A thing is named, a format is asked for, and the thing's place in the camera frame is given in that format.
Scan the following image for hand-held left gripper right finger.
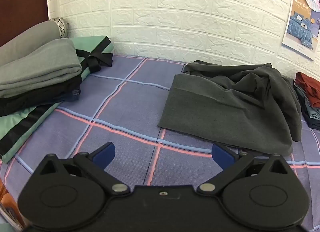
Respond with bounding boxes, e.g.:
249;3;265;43
197;143;292;195

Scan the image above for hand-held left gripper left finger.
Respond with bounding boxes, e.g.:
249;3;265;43
34;142;130;195

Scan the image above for dark grey pants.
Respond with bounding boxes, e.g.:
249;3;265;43
157;60;303;155

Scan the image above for red folded pants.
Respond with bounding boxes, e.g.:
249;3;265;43
294;72;320;109

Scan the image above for plaid purple bed sheet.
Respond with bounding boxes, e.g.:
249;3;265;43
0;55;320;230

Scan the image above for navy folded cloth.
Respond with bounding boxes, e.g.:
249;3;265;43
60;88;81;103

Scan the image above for black folded cloth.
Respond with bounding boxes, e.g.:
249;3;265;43
0;75;82;117

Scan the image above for black folded clothes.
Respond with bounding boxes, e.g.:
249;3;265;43
301;112;320;131

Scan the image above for blue-grey folded clothes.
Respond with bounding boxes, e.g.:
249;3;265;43
295;85;320;120

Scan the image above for grey-green folded blanket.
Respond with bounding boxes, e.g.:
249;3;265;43
0;38;83;99

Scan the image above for patterned pillow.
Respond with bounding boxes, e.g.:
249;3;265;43
49;17;70;40

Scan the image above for grey folded blanket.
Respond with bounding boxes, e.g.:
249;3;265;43
0;20;63;66

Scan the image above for brown wooden headboard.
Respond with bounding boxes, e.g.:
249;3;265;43
0;0;48;48

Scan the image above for green quilt with black straps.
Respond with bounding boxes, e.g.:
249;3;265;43
0;36;114;165

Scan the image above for wall poster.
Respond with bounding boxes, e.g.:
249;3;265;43
282;0;320;61

